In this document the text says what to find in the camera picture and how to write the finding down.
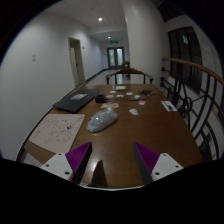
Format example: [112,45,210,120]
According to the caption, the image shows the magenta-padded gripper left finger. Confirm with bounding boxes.
[39,141,93,185]

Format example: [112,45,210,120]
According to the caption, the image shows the glass double door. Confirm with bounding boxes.
[106,46,126,70]

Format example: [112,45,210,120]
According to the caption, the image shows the black closed laptop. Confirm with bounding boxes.
[52,88,104,114]

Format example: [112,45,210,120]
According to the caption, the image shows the wooden chair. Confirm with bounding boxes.
[123,60,132,79]

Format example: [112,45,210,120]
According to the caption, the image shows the white side door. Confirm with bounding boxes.
[68,37,87,88]

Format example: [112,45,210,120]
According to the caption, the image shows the small black box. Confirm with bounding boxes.
[94,94,107,104]

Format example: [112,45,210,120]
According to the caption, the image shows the wooden armchair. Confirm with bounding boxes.
[105,67,155,85]

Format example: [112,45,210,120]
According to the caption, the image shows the dark window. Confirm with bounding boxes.
[168,26,203,94]

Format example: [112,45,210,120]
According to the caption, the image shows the transparent computer mouse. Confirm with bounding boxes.
[86,106,119,134]

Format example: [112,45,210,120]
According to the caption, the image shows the white paper card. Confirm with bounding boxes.
[161,100,178,112]

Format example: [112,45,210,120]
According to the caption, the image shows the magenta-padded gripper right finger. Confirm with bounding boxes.
[133,142,184,186]

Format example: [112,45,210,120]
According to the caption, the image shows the white printed mouse pad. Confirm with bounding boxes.
[29,113,86,154]

